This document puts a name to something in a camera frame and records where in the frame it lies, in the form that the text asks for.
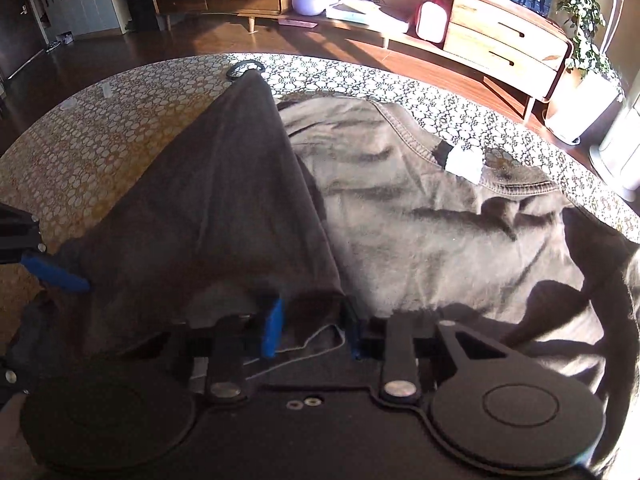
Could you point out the dark wooden door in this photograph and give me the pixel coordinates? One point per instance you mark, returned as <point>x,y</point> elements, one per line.
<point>20,25</point>

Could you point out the white standing air conditioner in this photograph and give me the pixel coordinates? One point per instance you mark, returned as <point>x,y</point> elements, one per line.
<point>620,150</point>

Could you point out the small white appliance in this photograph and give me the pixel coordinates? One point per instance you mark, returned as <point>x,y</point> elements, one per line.
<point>432,22</point>

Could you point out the wooden console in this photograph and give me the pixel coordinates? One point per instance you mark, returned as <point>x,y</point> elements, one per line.
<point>500,55</point>

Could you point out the grey sideboard cabinet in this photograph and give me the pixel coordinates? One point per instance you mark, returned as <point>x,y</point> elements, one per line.
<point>85,5</point>

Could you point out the potted plant in white pot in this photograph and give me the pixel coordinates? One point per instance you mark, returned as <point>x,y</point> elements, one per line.
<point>585,105</point>

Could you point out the brown t-shirt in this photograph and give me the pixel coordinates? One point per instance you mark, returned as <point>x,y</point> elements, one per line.
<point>425,240</point>

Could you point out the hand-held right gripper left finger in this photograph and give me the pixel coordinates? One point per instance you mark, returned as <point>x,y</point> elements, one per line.
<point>272,330</point>

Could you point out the pair of shoes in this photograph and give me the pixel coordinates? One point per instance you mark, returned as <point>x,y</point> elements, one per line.
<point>60,42</point>

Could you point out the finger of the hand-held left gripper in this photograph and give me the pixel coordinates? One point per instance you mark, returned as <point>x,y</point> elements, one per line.
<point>10,376</point>
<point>55,274</point>

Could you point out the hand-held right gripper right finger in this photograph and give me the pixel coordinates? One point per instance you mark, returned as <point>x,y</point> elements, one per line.
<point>352,330</point>

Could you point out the white router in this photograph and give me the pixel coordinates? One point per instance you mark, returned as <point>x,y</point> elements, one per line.
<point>370,17</point>

